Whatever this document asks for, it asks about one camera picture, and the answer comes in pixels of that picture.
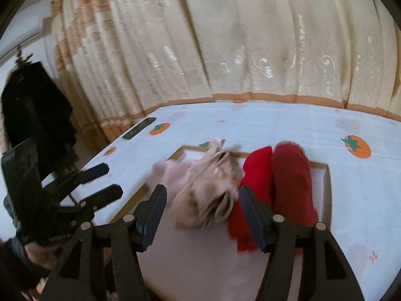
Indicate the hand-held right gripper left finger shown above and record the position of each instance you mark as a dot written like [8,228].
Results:
[153,213]

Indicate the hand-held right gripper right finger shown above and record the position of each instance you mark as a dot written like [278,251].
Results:
[250,216]

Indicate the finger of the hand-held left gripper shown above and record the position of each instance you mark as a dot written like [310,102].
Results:
[94,171]
[108,193]

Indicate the pink underwear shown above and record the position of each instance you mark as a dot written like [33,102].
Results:
[170,175]

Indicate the beige underwear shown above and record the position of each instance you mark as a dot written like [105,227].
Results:
[210,194]

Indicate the dark red underwear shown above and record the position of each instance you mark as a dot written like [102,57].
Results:
[291,185]

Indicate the shallow cardboard box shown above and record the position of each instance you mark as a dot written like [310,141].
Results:
[321,191]

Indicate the person's left forearm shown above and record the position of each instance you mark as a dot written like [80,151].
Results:
[12,269]

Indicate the person's left hand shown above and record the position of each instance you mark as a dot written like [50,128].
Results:
[42,255]

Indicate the black smartphone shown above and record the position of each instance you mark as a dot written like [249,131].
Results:
[139,128]

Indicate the black hanging coat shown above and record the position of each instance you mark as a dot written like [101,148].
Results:
[34,106]

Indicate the white fruit-print tablecloth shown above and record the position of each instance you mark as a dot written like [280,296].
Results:
[344,194]

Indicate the cream patterned curtain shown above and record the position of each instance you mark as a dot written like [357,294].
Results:
[219,37]

